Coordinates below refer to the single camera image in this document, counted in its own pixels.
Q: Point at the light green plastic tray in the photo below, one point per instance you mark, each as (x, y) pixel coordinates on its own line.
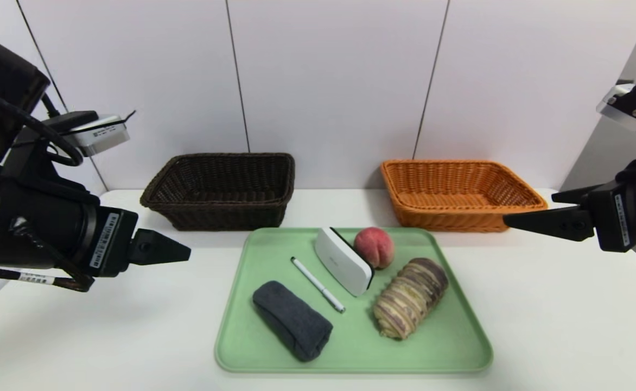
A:
(296, 342)

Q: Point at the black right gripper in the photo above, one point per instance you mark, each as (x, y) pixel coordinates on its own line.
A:
(612, 217)

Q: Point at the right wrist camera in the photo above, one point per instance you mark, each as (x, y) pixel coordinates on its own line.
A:
(630, 111)

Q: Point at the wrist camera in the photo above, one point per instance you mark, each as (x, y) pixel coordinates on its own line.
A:
(630, 111)
(103, 136)

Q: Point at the white pen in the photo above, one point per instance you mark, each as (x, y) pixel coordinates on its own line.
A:
(318, 284)

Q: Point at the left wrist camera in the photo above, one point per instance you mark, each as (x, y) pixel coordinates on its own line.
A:
(103, 136)

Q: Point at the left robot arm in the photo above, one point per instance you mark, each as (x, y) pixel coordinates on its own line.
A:
(25, 217)

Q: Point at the orange wicker basket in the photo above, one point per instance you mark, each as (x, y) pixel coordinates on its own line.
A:
(459, 217)

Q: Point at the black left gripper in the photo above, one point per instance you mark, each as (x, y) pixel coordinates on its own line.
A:
(113, 240)

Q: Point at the white whiteboard eraser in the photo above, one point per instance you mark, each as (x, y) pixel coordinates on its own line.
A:
(342, 263)

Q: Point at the dark brown wicker basket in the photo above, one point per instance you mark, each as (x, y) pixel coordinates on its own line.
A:
(226, 214)

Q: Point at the striped purple bread roll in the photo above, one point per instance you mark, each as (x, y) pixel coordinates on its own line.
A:
(410, 298)

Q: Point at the dark grey fabric pouch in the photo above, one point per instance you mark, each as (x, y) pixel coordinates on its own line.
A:
(293, 320)

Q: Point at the pink peach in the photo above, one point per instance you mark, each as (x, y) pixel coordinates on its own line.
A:
(375, 247)

